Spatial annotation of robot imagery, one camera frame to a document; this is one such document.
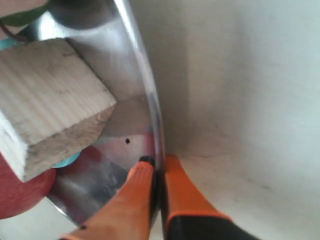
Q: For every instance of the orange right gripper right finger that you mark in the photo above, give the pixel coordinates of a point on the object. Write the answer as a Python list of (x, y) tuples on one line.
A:
[(187, 214)]

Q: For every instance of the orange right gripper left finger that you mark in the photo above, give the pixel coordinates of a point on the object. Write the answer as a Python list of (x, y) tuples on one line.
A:
[(127, 216)]

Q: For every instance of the round metal plate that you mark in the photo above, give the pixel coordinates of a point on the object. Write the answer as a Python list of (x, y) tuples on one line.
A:
[(106, 36)]

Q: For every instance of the red toy apple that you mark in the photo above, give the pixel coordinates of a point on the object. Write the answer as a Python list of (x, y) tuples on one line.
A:
[(17, 197)]

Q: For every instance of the whitewashed wooden block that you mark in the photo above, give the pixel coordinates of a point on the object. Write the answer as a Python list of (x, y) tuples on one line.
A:
[(52, 105)]

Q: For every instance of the pink toy peach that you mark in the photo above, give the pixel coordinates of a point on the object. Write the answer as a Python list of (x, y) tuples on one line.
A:
[(25, 17)]

